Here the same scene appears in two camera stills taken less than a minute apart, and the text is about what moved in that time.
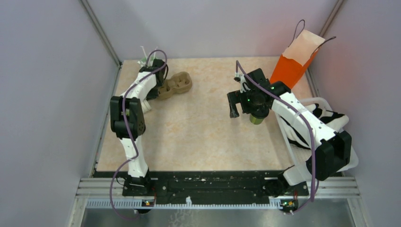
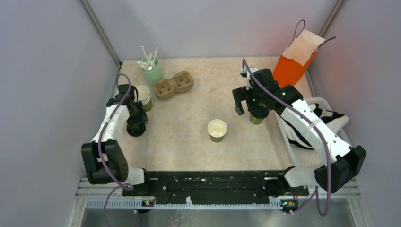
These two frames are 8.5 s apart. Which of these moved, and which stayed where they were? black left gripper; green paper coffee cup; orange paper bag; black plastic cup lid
Moved: black left gripper
Stayed: black plastic cup lid; orange paper bag; green paper coffee cup
